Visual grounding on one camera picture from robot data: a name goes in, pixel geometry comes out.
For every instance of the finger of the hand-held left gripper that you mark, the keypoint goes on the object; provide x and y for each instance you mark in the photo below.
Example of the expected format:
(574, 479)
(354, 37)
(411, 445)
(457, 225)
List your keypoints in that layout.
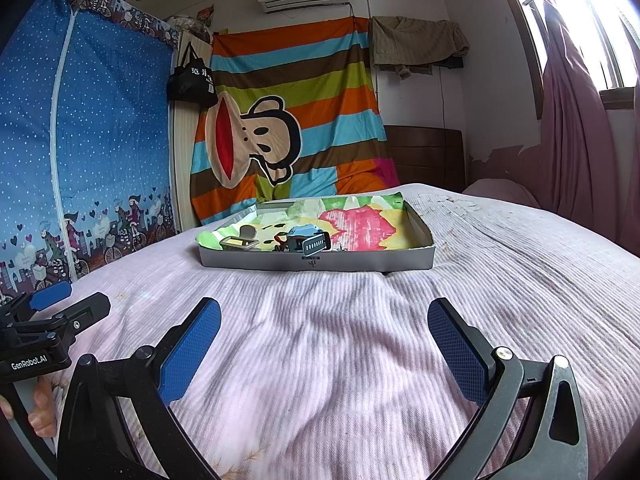
(50, 295)
(87, 312)

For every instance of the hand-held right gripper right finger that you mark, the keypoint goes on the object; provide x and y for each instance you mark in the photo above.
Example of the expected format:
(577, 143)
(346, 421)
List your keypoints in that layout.
(457, 354)

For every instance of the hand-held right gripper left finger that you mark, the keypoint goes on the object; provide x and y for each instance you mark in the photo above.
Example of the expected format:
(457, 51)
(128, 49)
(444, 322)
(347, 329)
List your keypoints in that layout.
(192, 349)

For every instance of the grey shallow cardboard box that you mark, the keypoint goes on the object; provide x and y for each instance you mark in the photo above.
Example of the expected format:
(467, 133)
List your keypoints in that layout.
(350, 261)

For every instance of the blue wrist watch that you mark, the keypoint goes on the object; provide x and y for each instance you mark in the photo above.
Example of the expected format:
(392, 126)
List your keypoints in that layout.
(305, 240)

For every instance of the person's left hand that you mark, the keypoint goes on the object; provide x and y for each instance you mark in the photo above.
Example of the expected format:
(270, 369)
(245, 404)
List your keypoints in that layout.
(44, 410)

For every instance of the pink ribbed bedspread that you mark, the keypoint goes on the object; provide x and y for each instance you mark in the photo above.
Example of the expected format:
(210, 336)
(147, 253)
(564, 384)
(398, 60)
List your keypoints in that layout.
(325, 350)

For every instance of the colourful painted paper liner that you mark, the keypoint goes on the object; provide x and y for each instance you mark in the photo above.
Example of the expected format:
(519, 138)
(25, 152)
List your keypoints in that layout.
(360, 225)

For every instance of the pink pillow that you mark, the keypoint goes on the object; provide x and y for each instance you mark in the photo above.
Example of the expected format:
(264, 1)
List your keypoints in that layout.
(500, 192)

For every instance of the blue dotted fabric wardrobe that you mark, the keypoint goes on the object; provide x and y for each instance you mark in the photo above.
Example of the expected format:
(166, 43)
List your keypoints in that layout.
(110, 125)

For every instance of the dark wooden headboard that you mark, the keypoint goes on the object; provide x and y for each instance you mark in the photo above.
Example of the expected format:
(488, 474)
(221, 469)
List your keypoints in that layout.
(425, 157)

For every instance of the pink curtain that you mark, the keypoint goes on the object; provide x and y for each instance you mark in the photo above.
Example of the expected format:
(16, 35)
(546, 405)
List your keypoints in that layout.
(580, 150)

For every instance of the black tote bag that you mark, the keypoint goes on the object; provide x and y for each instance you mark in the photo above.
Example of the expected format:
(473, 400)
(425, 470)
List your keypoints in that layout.
(192, 82)

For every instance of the clear plastic bag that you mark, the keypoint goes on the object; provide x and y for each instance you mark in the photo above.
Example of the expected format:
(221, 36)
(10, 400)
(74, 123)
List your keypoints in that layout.
(190, 24)

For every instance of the striped monkey print sheet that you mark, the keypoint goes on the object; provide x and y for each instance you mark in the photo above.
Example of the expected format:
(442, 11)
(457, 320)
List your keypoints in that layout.
(330, 75)

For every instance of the khaki hanging garment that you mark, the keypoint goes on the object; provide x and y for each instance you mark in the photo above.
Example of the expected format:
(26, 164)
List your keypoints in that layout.
(415, 40)

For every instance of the window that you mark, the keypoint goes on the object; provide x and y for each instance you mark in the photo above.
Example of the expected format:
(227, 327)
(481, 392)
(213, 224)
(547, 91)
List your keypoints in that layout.
(595, 25)

